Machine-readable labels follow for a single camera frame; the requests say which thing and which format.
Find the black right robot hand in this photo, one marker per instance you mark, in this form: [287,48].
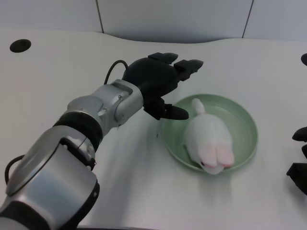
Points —
[299,163]

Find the white plush rabbit doll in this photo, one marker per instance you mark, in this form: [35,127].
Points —
[211,136]

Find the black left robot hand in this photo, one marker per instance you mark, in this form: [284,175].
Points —
[158,79]

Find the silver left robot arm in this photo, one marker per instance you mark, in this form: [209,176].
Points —
[72,148]

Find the green round plate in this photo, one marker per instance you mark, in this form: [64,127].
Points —
[242,124]

